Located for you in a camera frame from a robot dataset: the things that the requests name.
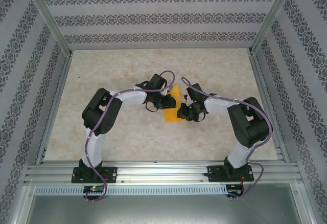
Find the orange paper sheet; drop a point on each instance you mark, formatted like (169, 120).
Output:
(169, 116)

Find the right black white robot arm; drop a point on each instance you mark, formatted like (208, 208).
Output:
(245, 126)

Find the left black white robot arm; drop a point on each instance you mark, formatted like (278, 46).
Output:
(102, 111)

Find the grey metal sheet panel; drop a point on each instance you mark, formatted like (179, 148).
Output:
(163, 211)

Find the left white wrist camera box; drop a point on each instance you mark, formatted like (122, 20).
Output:
(169, 89)

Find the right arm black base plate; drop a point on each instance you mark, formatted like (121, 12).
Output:
(214, 173)

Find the aluminium mounting rail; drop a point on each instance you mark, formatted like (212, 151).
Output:
(158, 169)

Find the aluminium side rail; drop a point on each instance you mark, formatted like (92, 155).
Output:
(261, 80)
(55, 106)

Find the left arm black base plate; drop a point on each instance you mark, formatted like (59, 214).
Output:
(111, 174)

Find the aluminium frame post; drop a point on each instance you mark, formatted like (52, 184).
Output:
(272, 17)
(47, 17)

